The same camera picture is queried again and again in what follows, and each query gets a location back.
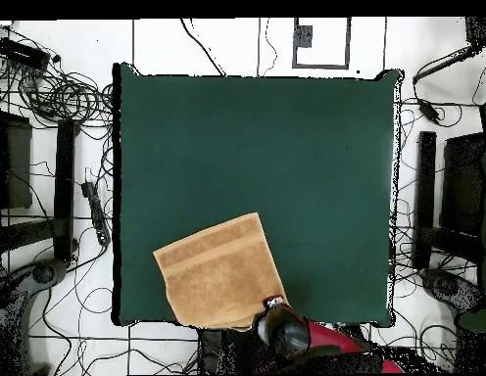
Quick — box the black power strip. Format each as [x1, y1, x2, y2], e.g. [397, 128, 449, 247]
[80, 180, 112, 247]

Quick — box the black power adapter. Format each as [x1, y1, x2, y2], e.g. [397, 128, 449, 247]
[416, 97, 443, 124]

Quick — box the black wheeled stand leg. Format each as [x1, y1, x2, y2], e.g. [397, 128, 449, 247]
[419, 267, 486, 318]
[0, 258, 70, 375]

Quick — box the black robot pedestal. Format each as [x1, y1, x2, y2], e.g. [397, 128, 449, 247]
[196, 326, 275, 375]

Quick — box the tan terry towel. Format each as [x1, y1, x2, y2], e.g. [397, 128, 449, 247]
[152, 211, 290, 331]

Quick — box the black rod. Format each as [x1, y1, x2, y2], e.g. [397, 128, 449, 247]
[412, 43, 483, 85]

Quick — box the black network switch box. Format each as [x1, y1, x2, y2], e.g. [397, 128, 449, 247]
[0, 36, 51, 71]

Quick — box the black metal stand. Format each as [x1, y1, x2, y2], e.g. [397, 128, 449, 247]
[412, 130, 486, 271]
[0, 87, 80, 264]

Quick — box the black cable tangle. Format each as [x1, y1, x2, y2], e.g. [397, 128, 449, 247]
[0, 58, 115, 130]

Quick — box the dark green table cloth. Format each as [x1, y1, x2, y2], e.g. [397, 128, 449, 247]
[111, 62, 405, 328]

